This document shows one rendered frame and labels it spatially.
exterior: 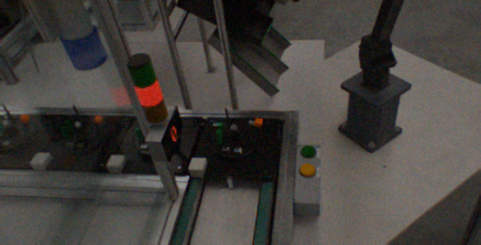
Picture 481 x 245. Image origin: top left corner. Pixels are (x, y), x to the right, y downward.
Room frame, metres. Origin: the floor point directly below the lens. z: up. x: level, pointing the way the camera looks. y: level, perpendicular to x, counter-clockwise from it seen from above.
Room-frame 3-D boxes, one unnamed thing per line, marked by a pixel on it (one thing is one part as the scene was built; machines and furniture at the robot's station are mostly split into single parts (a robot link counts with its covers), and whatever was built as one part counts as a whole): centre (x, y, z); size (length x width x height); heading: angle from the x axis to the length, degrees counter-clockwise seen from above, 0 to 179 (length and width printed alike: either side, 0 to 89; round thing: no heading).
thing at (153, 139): (0.71, 0.19, 1.29); 0.12 x 0.05 x 0.25; 165
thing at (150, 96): (0.71, 0.19, 1.33); 0.05 x 0.05 x 0.05
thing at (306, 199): (0.73, -0.16, 0.93); 0.21 x 0.07 x 0.06; 165
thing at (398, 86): (0.94, -0.41, 0.96); 0.15 x 0.15 x 0.20; 29
